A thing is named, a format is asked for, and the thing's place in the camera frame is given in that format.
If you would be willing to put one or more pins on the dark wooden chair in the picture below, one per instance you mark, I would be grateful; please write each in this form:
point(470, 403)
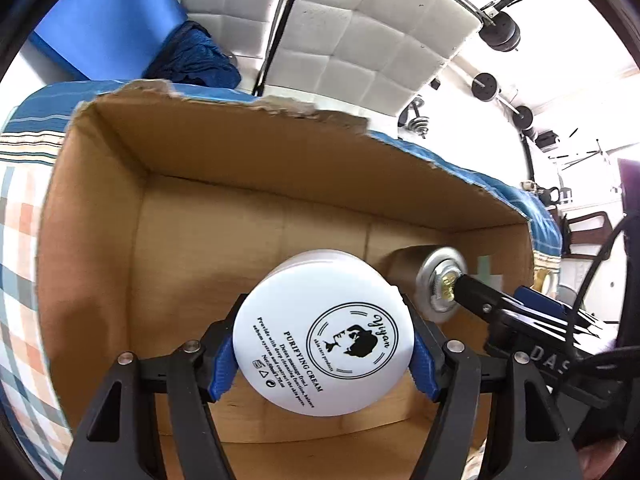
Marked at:
point(592, 227)

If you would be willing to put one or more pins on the long barbell with black plates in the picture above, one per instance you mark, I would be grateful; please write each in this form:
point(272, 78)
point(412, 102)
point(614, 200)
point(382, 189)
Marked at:
point(500, 32)

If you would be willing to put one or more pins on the blue foam mat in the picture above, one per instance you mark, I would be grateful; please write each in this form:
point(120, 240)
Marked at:
point(100, 25)

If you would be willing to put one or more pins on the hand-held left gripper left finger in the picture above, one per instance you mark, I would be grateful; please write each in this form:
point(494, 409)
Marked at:
point(222, 367)

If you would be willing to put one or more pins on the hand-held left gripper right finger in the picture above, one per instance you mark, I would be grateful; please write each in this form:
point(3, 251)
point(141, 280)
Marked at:
point(425, 365)

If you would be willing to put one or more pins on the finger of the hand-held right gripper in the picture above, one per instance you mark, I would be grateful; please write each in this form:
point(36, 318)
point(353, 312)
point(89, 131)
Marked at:
point(542, 304)
point(480, 297)

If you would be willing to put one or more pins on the round metal tin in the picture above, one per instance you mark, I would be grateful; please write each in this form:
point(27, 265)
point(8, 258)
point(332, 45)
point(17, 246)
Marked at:
point(430, 285)

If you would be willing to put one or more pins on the short barbell with black plates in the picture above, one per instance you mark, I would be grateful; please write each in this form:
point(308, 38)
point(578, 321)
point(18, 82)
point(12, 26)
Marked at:
point(485, 87)

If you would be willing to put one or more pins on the dark blue cloth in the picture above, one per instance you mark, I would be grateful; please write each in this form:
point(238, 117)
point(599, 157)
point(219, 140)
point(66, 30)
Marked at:
point(195, 60)

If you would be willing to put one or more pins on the cardboard box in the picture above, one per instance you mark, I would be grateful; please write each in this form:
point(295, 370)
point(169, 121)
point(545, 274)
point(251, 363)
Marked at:
point(200, 210)

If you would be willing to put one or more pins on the checked blanket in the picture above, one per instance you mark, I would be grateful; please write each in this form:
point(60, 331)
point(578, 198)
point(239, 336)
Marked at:
point(20, 260)

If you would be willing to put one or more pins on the chrome dumbbell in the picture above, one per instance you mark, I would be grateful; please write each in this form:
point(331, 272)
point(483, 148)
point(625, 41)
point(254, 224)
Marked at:
point(414, 109)
point(421, 127)

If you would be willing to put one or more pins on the white cream jar printed lid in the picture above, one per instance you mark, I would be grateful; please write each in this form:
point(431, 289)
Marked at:
point(300, 320)

